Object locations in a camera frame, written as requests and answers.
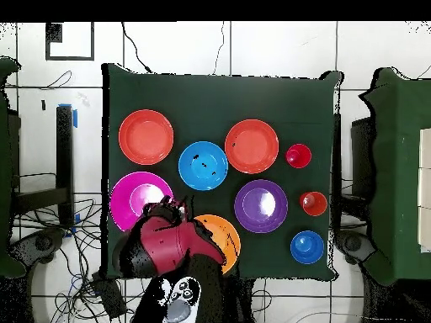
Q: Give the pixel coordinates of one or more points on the light blue plastic bowl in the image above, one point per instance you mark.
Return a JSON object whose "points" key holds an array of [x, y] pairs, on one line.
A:
{"points": [[202, 180]]}

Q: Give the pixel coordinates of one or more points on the orange-red plastic bowl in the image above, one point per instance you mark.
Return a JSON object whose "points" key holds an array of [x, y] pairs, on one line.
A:
{"points": [[146, 137], [252, 151]]}

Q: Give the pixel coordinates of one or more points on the large magenta plastic bowl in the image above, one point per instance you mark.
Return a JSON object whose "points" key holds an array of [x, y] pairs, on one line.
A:
{"points": [[123, 198]]}

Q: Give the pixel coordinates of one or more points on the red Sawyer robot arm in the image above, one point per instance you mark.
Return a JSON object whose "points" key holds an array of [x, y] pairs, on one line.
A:
{"points": [[168, 245]]}

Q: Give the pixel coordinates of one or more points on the purple plastic bowl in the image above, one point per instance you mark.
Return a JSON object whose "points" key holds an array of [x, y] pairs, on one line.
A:
{"points": [[249, 215]]}

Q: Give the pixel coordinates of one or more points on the orange plastic bowl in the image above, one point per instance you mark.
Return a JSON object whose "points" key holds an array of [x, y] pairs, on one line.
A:
{"points": [[224, 232]]}

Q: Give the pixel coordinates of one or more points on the dark green table cloth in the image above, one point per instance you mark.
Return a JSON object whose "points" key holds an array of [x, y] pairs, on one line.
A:
{"points": [[202, 101]]}

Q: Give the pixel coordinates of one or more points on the red plastic cup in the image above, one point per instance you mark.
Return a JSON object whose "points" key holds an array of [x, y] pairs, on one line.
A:
{"points": [[298, 155]]}

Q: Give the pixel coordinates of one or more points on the orange plastic cup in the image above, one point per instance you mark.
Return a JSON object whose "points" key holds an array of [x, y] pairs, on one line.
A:
{"points": [[313, 203]]}

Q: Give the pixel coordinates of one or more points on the small dark blue bowl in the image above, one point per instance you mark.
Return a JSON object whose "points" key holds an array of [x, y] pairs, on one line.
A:
{"points": [[307, 247]]}

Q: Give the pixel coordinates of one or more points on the black power adapter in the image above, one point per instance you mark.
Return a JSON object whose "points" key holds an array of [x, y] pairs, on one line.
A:
{"points": [[111, 297]]}

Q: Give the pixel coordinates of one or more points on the neighbouring green cloth table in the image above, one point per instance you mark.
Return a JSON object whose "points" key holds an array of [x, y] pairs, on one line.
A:
{"points": [[397, 168], [5, 168]]}

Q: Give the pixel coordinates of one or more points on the white panel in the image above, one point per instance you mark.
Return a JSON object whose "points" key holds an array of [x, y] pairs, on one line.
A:
{"points": [[425, 188]]}

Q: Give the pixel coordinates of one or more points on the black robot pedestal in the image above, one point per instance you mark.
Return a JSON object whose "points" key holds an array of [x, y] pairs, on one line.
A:
{"points": [[240, 299]]}

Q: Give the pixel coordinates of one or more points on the black stand frame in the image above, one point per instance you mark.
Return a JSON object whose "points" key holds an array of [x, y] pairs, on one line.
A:
{"points": [[64, 161]]}

